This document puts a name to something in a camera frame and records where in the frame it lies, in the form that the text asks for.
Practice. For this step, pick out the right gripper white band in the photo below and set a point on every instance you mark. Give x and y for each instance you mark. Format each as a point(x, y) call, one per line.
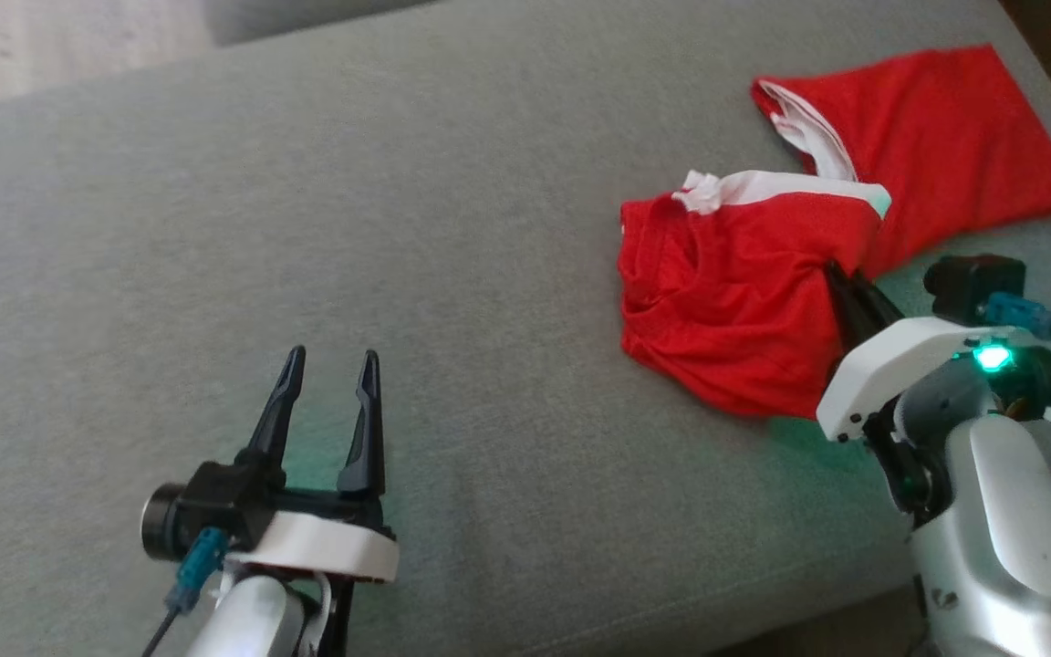
point(900, 365)

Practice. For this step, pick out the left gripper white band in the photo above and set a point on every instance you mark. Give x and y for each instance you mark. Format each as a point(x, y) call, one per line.
point(325, 538)

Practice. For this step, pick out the red mesh shorts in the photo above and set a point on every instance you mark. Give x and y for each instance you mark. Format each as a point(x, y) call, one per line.
point(726, 301)

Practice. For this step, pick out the red basketball jersey white sleeves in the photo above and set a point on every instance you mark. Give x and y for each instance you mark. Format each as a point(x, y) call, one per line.
point(945, 146)

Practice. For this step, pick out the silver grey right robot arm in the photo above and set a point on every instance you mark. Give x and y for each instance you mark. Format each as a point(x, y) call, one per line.
point(1009, 511)

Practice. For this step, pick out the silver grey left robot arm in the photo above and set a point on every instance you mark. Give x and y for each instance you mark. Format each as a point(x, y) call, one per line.
point(252, 616)

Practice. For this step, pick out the grey fabric sofa seat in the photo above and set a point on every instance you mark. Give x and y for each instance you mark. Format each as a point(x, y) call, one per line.
point(452, 228)

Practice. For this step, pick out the grey sofa back cushion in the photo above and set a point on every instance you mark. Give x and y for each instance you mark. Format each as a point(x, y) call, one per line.
point(306, 14)

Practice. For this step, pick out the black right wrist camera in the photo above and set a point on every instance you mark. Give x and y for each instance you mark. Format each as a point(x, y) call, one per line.
point(972, 287)

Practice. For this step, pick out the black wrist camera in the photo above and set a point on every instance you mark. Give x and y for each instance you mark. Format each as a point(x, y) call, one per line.
point(972, 287)
point(192, 506)

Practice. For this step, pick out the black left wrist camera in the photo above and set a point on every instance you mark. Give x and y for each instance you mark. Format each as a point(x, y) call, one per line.
point(192, 506)

